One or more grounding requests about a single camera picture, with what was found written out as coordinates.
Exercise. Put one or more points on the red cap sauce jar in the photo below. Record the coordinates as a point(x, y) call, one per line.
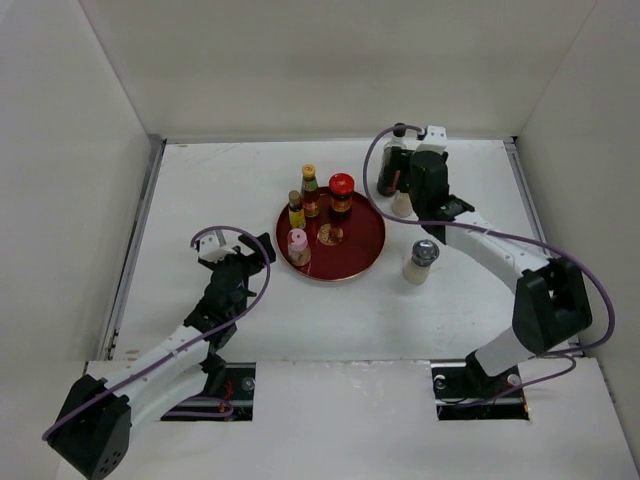
point(341, 187)

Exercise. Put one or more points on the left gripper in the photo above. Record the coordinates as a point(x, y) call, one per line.
point(260, 247)

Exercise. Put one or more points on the yellow cap red sauce bottle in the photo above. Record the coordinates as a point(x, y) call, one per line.
point(310, 193)

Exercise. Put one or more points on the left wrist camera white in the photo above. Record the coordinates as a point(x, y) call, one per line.
point(212, 247)

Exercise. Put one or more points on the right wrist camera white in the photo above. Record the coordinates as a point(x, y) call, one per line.
point(433, 139)

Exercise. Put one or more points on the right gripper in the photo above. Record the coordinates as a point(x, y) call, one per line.
point(444, 157)

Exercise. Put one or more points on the yellow label oil bottle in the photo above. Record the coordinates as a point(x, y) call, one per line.
point(296, 212)

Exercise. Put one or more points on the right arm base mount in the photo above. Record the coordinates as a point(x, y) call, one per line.
point(463, 392)

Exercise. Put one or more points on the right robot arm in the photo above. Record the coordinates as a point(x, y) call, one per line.
point(550, 299)

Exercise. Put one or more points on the pink cap shaker bottle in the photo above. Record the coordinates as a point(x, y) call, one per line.
point(299, 252)

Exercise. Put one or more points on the clear cap pepper grinder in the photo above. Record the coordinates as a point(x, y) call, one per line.
point(423, 255)

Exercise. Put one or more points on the cream cap shaker bottle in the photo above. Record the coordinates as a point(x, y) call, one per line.
point(401, 205)

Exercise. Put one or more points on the dark soy sauce bottle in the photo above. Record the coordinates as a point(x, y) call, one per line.
point(390, 168)

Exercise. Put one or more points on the red round tray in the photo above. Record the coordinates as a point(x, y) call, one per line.
point(362, 242)

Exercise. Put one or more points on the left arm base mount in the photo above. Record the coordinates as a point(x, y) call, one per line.
point(228, 394)

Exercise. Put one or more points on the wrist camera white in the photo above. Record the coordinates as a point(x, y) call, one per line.
point(212, 247)
point(433, 139)

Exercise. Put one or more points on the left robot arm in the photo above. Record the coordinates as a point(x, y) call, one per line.
point(100, 416)

